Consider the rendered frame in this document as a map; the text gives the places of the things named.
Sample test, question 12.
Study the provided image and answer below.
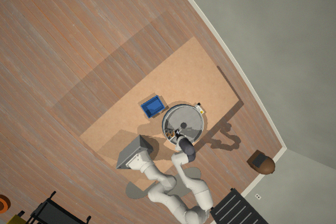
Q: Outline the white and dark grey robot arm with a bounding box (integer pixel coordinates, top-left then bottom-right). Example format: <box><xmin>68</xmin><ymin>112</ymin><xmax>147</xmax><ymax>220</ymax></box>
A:
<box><xmin>126</xmin><ymin>135</ymin><xmax>213</xmax><ymax>224</ymax></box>

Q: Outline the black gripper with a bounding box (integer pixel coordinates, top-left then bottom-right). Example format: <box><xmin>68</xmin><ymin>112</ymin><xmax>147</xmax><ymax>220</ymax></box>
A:
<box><xmin>173</xmin><ymin>130</ymin><xmax>183</xmax><ymax>140</ymax></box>

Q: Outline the blue shallow tray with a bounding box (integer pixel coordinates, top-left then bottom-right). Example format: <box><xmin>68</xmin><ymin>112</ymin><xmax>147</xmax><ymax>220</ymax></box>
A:
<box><xmin>141</xmin><ymin>95</ymin><xmax>165</xmax><ymax>118</ymax></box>

